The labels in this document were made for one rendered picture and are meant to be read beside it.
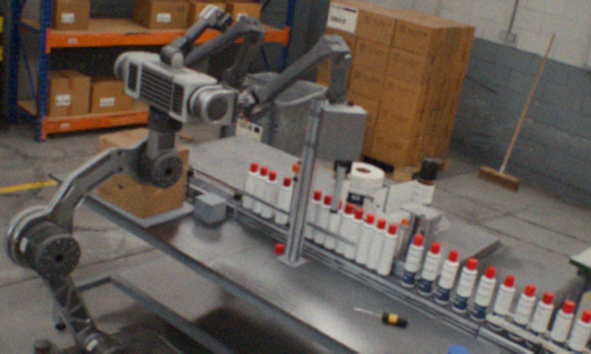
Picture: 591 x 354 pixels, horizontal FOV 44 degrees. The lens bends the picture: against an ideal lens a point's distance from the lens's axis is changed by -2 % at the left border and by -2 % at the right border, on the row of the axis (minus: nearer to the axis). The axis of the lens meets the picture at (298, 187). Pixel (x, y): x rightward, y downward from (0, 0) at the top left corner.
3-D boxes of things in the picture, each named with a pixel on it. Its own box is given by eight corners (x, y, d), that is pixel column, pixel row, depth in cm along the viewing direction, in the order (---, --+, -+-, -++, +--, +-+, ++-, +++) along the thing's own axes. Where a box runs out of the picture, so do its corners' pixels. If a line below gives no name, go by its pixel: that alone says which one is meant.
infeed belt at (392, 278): (487, 327, 266) (490, 319, 264) (477, 335, 259) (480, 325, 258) (180, 176, 356) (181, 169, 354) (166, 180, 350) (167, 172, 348)
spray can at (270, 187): (274, 216, 319) (281, 172, 312) (266, 219, 315) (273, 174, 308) (265, 212, 322) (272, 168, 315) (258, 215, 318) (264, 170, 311)
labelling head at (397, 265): (429, 272, 291) (443, 213, 282) (412, 282, 281) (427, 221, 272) (399, 259, 298) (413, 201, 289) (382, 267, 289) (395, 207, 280)
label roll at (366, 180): (329, 196, 352) (334, 167, 347) (350, 187, 368) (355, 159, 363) (365, 210, 342) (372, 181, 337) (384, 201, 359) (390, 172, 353)
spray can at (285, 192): (289, 223, 315) (296, 178, 308) (281, 226, 311) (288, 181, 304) (279, 218, 318) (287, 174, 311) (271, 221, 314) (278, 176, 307)
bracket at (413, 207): (443, 214, 282) (443, 212, 281) (428, 221, 273) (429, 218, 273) (412, 202, 289) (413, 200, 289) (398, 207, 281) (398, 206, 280)
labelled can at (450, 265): (450, 302, 272) (464, 252, 264) (443, 306, 268) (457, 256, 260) (439, 296, 275) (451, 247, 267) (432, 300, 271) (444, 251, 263)
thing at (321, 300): (583, 282, 322) (584, 278, 322) (443, 405, 223) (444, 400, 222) (241, 138, 437) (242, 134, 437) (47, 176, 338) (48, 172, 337)
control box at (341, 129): (359, 161, 278) (368, 113, 271) (316, 158, 272) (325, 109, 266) (350, 152, 286) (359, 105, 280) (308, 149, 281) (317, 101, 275)
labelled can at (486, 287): (486, 319, 263) (501, 268, 256) (480, 324, 259) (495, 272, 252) (474, 313, 266) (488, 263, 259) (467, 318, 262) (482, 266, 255)
